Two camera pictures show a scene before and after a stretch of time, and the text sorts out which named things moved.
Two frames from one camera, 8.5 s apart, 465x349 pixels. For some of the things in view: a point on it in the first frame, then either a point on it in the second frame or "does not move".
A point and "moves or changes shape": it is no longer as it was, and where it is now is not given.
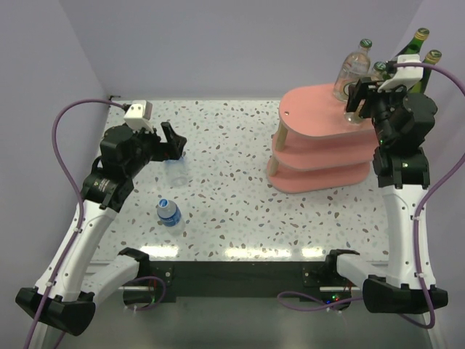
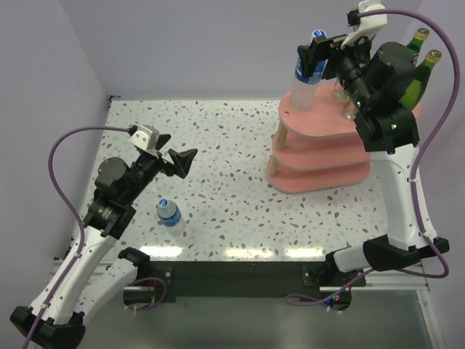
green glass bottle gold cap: [414, 46] does not move
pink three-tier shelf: [314, 148] does not move
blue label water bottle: [177, 173] moves or changes shape
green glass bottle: [433, 57] does not move
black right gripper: [361, 91] -> [320, 49]
